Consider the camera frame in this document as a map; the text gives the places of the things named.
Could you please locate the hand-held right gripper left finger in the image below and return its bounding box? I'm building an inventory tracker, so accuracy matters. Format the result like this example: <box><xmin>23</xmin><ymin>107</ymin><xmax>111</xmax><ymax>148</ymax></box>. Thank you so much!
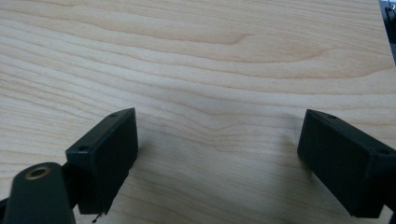
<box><xmin>64</xmin><ymin>107</ymin><xmax>139</xmax><ymax>217</ymax></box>

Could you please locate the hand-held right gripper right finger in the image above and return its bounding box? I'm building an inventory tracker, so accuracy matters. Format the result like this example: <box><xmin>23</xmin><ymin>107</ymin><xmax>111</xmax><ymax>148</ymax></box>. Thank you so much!
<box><xmin>296</xmin><ymin>108</ymin><xmax>396</xmax><ymax>219</ymax></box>

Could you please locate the dark metal stand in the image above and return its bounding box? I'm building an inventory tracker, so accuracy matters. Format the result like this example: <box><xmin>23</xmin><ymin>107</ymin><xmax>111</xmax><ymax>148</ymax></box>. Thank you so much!
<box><xmin>378</xmin><ymin>0</ymin><xmax>396</xmax><ymax>66</ymax></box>

